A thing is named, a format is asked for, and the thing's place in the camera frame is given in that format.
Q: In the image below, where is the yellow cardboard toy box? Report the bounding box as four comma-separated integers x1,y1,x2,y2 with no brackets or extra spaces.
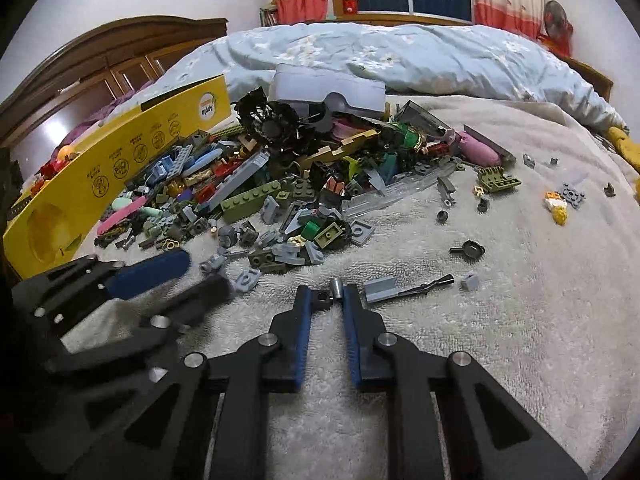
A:
3,75,230,278

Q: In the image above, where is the small red box on sill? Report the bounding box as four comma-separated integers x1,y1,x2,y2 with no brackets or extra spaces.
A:
343,0,359,15

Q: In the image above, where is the olive green long brick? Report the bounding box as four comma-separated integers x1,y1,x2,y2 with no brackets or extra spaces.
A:
220,180,282,224

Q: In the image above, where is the brown wooden headboard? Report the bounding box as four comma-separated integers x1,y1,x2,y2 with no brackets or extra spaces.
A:
0,14,229,151

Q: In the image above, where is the pink oval toy piece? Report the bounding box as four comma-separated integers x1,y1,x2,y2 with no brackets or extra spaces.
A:
459,131,501,167

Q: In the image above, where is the white plastic bag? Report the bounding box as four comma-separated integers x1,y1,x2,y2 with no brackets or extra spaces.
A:
268,64,385,117

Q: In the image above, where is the red standing fan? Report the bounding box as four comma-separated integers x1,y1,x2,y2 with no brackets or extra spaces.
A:
538,0,574,58

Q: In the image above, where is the large orange ball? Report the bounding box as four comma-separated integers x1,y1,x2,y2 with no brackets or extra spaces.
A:
56,145,78,162

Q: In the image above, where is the black toy frying pan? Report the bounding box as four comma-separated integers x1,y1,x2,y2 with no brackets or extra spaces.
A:
449,240,486,261

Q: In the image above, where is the black spiky toy piece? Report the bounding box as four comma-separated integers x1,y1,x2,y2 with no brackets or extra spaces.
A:
235,88,299,148

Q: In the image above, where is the white fluffy blanket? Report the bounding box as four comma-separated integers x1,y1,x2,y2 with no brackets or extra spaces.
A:
60,94,640,480

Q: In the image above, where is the small silver black brick piece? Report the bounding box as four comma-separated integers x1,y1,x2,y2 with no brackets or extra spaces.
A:
311,278,344,313

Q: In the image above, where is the purple pillow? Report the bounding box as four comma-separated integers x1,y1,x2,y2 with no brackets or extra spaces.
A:
51,80,153,159

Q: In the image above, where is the yellow cloth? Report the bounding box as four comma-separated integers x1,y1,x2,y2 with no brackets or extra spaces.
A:
606,127,640,172

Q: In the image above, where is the long pink plastic piece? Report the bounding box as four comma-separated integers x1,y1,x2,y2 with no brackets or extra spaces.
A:
96,196,148,236

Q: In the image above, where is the grey brick with black rod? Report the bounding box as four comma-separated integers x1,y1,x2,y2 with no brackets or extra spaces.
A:
363,274,454,304

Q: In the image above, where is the mint green plastic piece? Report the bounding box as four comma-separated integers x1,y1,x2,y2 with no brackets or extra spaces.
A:
111,196,132,211

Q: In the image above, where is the light blue floral duvet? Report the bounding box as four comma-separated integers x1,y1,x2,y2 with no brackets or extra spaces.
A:
111,22,627,132

